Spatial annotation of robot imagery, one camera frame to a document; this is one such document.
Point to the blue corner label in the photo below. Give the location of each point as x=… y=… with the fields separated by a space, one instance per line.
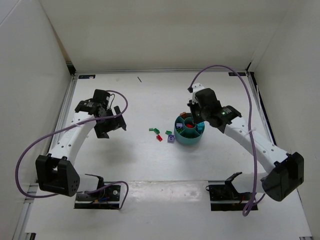
x=87 y=76
x=232 y=74

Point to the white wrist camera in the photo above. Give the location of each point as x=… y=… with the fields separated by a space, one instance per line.
x=111 y=100
x=193 y=89

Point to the green sloped square lego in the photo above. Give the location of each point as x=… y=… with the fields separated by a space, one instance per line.
x=179 y=130

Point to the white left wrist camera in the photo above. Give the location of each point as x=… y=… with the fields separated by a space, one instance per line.
x=111 y=100

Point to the green two-stud lego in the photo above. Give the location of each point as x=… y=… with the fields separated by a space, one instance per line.
x=156 y=130

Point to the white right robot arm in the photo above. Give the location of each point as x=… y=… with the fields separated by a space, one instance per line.
x=284 y=171

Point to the large teal lego brick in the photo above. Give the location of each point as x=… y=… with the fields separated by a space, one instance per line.
x=200 y=126

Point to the lavender inverted square lego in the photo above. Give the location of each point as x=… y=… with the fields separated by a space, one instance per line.
x=170 y=138

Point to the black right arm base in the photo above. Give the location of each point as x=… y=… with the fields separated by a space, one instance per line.
x=224 y=197

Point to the brown lego plate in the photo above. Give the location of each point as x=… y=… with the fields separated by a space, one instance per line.
x=182 y=114

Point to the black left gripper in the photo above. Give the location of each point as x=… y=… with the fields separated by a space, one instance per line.
x=110 y=124

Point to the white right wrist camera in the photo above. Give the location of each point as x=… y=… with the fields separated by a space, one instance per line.
x=193 y=89

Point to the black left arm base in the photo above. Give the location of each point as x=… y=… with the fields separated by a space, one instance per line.
x=108 y=199

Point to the green square lego brick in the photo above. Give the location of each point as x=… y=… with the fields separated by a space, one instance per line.
x=189 y=136

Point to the blue left corner label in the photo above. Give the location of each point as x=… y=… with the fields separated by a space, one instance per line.
x=87 y=76

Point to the red lego tile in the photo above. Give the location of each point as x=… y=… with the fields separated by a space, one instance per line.
x=159 y=138

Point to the blue right corner label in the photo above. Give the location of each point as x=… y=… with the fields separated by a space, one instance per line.
x=232 y=74

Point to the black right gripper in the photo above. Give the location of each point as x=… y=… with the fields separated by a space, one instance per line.
x=196 y=116

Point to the teal round divided container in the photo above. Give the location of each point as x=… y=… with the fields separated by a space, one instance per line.
x=185 y=130

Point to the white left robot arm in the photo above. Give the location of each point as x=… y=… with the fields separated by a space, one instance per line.
x=55 y=171

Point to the red round printed lego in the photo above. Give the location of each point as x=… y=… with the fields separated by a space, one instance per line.
x=190 y=125

